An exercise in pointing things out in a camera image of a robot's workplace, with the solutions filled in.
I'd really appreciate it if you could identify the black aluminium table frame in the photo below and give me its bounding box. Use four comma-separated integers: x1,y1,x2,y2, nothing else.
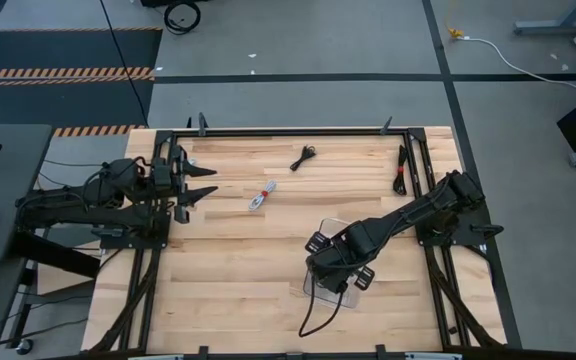
81,113,519,360

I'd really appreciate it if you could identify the yellow cable plug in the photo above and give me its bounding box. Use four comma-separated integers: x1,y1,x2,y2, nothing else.
445,0,466,41

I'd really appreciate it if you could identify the small black cable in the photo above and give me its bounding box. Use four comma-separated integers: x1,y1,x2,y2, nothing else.
289,144,318,173

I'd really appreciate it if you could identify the white cable with red tie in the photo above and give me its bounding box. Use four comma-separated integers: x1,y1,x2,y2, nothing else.
247,179,278,212

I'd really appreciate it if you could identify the clear plastic bin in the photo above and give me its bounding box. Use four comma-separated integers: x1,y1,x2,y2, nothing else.
301,217,364,310

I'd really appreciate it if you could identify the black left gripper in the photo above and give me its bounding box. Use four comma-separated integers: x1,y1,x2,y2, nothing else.
150,144,219,225

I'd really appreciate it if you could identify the black cable with red tie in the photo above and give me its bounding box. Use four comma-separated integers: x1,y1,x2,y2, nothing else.
392,144,410,197

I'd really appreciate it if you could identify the long thin black floor cable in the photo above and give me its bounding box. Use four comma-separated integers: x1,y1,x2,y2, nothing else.
99,0,149,127

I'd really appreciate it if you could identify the coiled black floor cable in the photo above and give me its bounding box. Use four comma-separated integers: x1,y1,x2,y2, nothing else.
162,0,203,36

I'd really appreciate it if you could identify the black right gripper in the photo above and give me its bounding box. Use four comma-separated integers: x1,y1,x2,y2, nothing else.
305,231,376,296

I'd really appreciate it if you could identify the white floor cable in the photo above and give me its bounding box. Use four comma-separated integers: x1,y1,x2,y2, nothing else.
455,34,576,104

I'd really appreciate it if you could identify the grey metal table leg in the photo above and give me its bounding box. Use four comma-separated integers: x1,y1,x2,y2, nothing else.
512,0,576,37

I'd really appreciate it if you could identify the dark grey side desk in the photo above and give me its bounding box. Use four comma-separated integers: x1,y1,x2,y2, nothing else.
0,123,54,360

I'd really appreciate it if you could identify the black hazard-striped floor mat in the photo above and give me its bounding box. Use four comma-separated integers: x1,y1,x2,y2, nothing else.
0,27,164,139

